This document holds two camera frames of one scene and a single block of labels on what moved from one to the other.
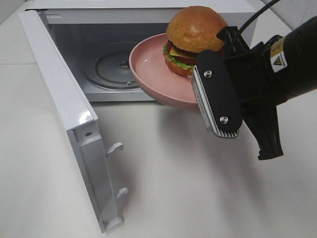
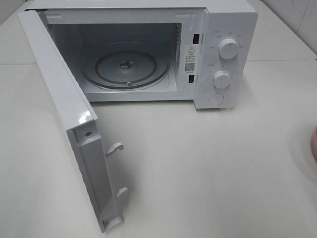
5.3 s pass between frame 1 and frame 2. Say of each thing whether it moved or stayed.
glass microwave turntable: stayed
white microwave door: stayed
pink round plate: moved
